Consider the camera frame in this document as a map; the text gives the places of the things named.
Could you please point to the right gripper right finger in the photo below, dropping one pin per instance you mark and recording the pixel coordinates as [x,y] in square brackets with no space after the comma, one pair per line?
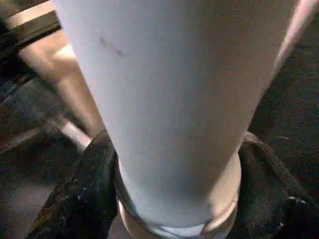
[274,204]

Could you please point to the white plastic table leg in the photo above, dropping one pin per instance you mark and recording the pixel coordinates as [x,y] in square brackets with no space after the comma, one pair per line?
[179,99]

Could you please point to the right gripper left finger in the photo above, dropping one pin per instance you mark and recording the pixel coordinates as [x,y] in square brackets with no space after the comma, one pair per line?
[84,199]

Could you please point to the black work mat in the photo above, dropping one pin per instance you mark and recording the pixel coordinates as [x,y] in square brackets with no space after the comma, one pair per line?
[294,124]

